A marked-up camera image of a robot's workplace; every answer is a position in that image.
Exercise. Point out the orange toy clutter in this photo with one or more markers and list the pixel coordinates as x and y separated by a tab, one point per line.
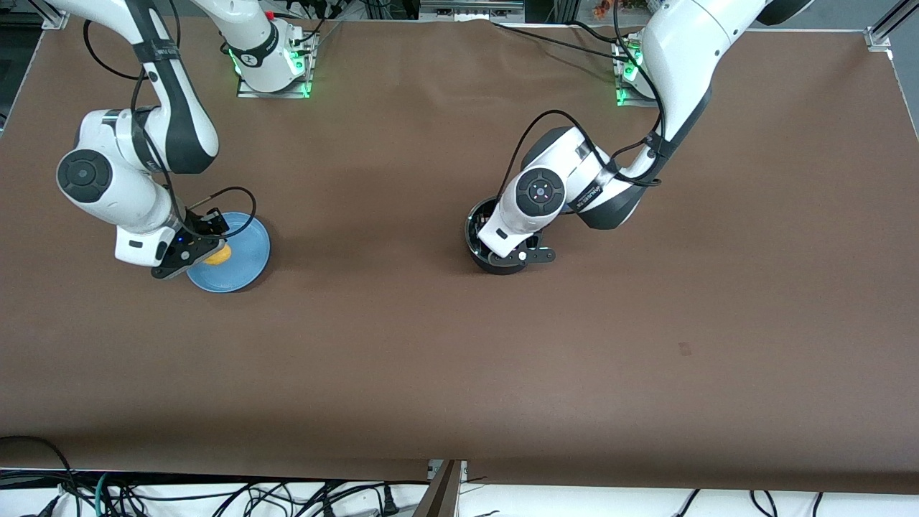
610	7

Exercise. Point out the yellow potato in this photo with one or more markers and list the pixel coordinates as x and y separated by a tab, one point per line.
219	257

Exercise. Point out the metal table leg bracket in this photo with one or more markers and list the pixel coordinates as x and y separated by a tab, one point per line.
441	492

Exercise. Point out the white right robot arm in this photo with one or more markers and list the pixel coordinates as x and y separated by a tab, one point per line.
179	122

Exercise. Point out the blue round plate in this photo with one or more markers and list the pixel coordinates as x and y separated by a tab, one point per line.
248	255

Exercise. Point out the grey metal rail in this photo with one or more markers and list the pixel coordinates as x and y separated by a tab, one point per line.
470	8

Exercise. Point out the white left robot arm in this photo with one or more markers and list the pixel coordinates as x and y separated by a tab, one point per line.
682	50

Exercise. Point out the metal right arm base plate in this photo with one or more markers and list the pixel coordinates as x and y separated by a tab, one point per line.
248	92

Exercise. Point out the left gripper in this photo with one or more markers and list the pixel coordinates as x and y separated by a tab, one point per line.
479	220

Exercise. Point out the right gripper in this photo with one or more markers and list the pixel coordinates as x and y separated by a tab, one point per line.
199	224

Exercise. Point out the brown table cover sheet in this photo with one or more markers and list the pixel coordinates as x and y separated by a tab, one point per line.
431	359

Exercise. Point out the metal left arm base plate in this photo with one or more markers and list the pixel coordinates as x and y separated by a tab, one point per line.
628	97

